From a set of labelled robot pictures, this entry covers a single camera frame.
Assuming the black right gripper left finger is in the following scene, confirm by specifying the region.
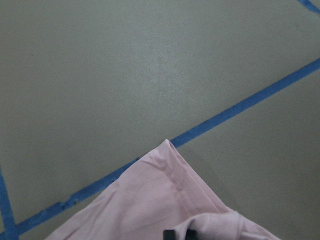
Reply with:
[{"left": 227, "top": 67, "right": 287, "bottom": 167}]
[{"left": 162, "top": 229, "right": 176, "bottom": 240}]

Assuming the brown table mat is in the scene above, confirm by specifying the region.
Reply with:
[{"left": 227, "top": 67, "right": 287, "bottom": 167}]
[{"left": 0, "top": 0, "right": 320, "bottom": 240}]

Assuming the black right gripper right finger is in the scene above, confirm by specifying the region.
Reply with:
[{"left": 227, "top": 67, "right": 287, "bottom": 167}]
[{"left": 186, "top": 229, "right": 198, "bottom": 240}]

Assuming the pink Snoopy t-shirt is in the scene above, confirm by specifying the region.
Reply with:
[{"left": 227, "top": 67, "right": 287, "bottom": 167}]
[{"left": 48, "top": 140, "right": 276, "bottom": 240}]

